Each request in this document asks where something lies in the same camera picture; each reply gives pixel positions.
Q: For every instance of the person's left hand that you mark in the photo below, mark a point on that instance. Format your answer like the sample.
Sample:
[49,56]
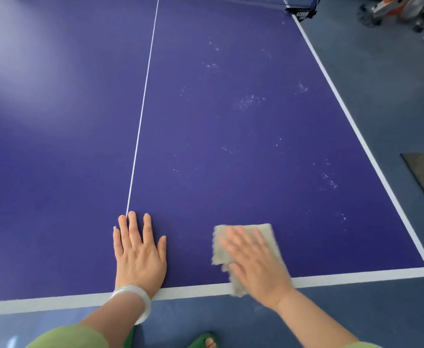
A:
[139,260]

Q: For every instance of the person's right hand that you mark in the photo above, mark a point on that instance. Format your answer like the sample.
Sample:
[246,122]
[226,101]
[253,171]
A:
[260,271]

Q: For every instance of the grey cleaning cloth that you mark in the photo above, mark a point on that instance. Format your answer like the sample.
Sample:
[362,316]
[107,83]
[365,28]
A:
[221,246]

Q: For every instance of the person's left forearm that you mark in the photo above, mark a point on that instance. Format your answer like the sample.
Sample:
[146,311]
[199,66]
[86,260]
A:
[114,326]

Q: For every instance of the person's right forearm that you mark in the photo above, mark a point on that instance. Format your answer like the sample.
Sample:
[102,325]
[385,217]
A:
[317,322]

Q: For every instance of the person's right foot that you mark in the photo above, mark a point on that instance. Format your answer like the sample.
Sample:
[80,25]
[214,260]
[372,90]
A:
[211,344]

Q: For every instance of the blue table tennis table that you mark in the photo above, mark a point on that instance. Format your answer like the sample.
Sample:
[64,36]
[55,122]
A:
[233,141]

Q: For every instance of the green left slipper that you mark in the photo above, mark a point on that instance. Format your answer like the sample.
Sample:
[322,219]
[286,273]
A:
[129,338]

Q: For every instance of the green slipper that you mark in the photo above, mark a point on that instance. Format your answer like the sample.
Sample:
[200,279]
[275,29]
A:
[129,338]
[197,340]

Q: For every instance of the green right slipper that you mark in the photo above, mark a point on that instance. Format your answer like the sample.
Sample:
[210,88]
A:
[197,340]

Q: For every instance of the green right sleeve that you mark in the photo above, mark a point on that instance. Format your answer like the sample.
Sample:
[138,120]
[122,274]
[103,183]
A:
[360,345]

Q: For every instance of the orange exercise bike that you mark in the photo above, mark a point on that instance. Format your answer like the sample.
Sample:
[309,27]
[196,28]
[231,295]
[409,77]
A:
[396,5]

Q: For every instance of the black net post clamp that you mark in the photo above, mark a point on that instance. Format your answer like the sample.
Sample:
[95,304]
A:
[302,12]

